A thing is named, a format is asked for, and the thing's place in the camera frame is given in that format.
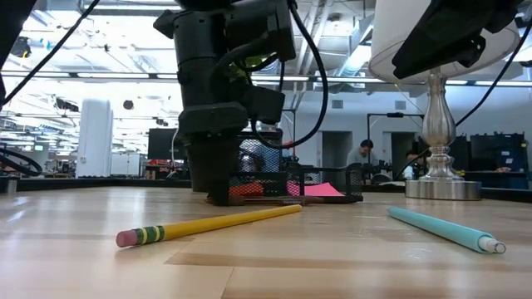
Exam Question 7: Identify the black mesh desk organizer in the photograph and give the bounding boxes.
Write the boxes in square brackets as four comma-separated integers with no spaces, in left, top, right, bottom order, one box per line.
[228,132,364,205]

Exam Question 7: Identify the pink sticky note pad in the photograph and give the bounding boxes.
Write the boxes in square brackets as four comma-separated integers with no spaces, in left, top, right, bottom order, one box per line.
[286,181,346,198]

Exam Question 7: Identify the black base cable loop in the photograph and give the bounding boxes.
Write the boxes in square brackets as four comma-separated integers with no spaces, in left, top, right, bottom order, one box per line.
[0,147,43,178]

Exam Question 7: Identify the yellow pencil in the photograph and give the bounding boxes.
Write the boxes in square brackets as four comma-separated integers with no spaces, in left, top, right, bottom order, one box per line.
[115,203,303,249]

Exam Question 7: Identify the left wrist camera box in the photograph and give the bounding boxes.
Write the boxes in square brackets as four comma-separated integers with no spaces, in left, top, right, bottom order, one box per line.
[244,86,287,125]

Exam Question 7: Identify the black aluminium table frame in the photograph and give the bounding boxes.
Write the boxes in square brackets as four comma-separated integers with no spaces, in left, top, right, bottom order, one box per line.
[0,176,532,203]

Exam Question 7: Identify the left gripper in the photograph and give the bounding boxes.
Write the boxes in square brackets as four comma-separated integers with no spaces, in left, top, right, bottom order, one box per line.
[178,102,249,207]

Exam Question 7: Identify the orange highlighter marker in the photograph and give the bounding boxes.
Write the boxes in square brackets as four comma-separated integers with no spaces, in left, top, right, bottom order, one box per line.
[228,182,265,197]

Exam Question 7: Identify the black storage bins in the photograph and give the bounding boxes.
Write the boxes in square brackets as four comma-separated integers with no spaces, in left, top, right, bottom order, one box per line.
[455,131,529,190]

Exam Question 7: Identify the person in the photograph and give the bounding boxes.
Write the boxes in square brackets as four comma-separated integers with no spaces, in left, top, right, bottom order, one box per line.
[347,139,378,167]
[405,149,421,180]

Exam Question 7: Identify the white column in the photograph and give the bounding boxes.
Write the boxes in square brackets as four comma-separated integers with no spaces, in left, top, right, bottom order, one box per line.
[76,98,115,179]

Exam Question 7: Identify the teal pen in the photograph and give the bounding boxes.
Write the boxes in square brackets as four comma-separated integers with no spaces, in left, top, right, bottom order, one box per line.
[387,206,507,255]

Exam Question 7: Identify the white shade table lamp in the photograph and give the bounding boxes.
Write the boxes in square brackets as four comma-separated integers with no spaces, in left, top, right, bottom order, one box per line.
[368,0,523,201]

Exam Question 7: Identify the black monitor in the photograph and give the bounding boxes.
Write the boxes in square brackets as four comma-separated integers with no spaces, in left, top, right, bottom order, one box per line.
[147,127,186,161]

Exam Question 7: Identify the brown pen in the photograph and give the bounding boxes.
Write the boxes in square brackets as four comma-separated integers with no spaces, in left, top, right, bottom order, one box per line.
[205,195,325,207]

